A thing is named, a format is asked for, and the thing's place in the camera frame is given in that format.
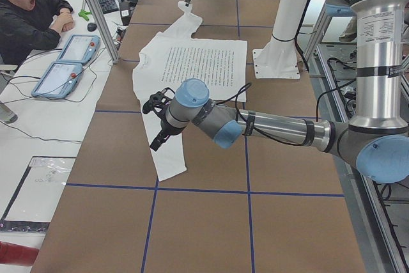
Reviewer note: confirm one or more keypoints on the black keyboard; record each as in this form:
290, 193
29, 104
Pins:
108, 6

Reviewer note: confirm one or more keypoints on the clear plastic sheet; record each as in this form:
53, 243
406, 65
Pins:
32, 205

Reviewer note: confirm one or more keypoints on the white printed t-shirt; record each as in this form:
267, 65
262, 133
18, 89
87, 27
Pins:
201, 72

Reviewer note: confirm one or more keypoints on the white camera pole with base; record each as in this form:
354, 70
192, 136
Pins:
278, 58

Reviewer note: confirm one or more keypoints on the seated person in black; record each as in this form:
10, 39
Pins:
28, 25

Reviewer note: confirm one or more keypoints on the blue teach pendant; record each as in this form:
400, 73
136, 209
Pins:
79, 49
58, 81

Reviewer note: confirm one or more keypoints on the lower blue teach pendant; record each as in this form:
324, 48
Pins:
58, 81

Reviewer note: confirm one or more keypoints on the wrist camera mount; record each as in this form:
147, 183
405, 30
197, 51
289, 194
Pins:
158, 103

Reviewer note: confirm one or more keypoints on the green toy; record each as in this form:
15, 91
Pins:
84, 14

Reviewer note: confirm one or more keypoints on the black computer mouse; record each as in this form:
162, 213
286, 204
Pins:
91, 27

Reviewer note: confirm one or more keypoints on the red fire extinguisher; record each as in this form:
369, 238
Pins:
14, 254

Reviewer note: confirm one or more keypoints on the aluminium frame post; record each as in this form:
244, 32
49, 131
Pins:
103, 29

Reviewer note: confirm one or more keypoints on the upper blue teach pendant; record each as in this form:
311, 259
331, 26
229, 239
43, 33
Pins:
79, 49

